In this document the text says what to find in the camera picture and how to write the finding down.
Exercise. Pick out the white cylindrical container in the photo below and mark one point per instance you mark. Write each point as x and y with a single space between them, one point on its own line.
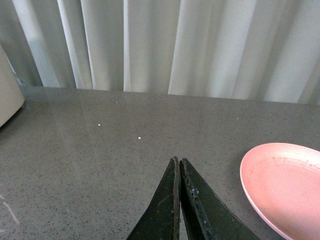
11 97

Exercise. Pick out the pink plate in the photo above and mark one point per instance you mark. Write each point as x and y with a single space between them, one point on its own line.
282 183

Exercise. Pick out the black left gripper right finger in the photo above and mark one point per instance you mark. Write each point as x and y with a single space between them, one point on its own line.
205 215

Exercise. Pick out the white curtain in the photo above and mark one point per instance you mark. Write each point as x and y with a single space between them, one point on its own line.
265 50

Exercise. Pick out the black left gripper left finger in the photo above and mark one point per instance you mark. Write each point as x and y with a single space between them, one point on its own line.
161 220

